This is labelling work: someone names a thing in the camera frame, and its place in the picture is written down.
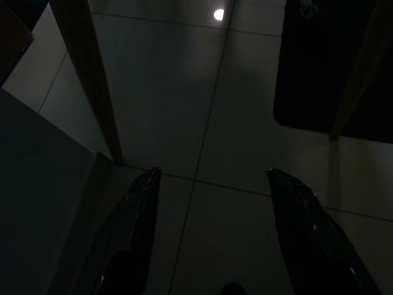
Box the black floor mat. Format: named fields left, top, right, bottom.
left=272, top=0, right=393, bottom=144

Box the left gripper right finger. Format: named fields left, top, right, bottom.
left=267, top=167, right=382, bottom=295

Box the wooden table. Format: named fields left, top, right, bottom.
left=48, top=0, right=393, bottom=163

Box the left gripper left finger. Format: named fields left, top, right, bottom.
left=99, top=167, right=162, bottom=295

